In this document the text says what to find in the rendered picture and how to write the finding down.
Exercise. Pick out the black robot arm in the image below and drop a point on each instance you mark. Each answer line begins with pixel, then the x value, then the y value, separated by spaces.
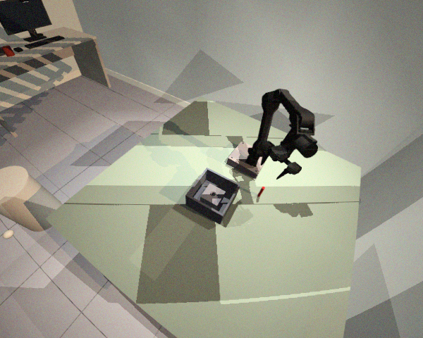
pixel 299 117

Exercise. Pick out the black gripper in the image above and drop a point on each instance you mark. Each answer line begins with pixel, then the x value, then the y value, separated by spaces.
pixel 292 167

